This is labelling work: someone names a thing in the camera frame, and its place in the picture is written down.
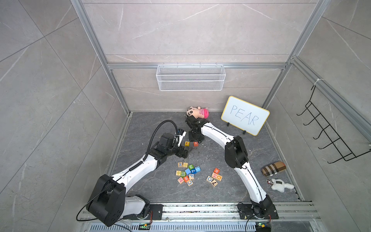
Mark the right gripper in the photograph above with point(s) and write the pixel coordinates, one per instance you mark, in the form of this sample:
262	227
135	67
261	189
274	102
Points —
192	139

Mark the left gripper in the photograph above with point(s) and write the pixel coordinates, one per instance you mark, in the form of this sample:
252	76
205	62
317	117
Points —
180	153

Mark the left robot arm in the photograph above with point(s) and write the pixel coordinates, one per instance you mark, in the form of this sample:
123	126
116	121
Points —
109	202

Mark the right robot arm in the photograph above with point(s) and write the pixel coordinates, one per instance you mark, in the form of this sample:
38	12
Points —
236	157

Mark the plush doll pink shirt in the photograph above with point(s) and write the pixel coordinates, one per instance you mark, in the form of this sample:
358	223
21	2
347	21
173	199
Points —
197	112

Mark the wooden N block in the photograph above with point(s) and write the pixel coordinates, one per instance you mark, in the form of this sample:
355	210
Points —
180	180

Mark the wooden 7 block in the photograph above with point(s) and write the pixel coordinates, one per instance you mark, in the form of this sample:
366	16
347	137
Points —
214	183

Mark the white plush toy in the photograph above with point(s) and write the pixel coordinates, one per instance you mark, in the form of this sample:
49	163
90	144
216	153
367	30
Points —
279	185

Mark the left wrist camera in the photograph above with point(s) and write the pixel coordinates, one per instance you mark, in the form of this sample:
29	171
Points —
180	134

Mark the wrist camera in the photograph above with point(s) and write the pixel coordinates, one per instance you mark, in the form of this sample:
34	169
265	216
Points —
190	121
180	134

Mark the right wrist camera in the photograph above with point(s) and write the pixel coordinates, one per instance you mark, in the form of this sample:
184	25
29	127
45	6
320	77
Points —
190	121

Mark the whiteboard with yellow frame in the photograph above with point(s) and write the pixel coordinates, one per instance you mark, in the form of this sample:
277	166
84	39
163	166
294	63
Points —
244	115

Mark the white wire mesh basket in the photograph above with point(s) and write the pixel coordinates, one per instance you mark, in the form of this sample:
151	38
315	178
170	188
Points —
190	77

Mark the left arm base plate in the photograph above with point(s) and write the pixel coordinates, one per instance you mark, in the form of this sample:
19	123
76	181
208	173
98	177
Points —
152	211

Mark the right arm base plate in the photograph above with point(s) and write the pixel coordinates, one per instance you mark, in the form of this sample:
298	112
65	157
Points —
247	211

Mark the aluminium rail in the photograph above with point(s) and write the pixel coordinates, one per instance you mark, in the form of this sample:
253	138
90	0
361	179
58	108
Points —
228	211

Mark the black wire hook rack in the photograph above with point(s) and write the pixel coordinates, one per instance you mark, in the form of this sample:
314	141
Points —
328	131

